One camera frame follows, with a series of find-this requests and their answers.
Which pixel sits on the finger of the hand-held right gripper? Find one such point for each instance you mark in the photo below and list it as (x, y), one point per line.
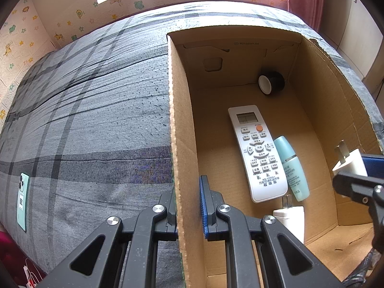
(375, 163)
(357, 186)

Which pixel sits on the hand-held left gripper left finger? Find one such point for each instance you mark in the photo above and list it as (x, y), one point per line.
(172, 216)

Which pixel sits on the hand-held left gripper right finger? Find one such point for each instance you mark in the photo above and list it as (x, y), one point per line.
(204, 210)

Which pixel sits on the white charger plug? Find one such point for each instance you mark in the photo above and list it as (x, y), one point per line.
(352, 162)
(292, 219)

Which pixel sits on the brown cardboard box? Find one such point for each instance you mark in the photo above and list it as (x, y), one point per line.
(183, 126)

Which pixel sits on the teal bottle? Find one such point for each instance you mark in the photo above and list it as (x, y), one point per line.
(291, 168)

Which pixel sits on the white remote control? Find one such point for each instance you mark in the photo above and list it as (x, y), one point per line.
(258, 156)

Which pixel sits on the black tape roll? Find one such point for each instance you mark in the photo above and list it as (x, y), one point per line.
(274, 81)

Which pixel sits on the grey plaid bed sheet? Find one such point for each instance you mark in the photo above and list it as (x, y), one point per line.
(90, 111)

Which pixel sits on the white cabinet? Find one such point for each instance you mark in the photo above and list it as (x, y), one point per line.
(351, 30)

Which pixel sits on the green smartphone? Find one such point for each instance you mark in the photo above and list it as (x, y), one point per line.
(22, 201)

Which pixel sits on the red cloth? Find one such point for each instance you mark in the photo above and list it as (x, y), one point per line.
(12, 255)

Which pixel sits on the pink curtain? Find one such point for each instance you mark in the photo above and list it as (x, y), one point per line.
(306, 0)

